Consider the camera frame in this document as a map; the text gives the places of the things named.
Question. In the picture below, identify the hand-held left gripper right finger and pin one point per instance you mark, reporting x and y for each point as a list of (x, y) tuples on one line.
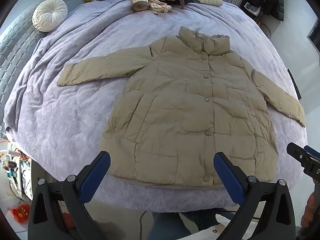
[(227, 172)]

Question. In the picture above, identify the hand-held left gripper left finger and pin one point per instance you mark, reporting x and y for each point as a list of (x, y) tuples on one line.
[(96, 172)]

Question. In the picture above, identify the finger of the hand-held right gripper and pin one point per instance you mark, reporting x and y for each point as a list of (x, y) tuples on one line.
[(296, 153), (313, 152)]

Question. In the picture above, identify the khaki puffer jacket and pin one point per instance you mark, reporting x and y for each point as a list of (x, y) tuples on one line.
[(190, 110)]

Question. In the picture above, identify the lilac plush blanket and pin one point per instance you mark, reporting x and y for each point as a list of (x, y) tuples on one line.
[(75, 120)]

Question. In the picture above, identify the person's legs in jeans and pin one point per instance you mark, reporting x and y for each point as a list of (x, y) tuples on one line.
[(172, 225)]

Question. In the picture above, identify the red packet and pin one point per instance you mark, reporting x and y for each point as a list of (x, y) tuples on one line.
[(20, 207)]

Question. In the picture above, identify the dark screen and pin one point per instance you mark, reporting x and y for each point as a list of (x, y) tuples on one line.
[(314, 33)]

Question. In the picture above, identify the grey quilted headboard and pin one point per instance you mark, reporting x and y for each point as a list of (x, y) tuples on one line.
[(15, 45)]

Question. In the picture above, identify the round white pleated pillow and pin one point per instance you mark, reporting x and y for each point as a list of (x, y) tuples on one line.
[(50, 15)]

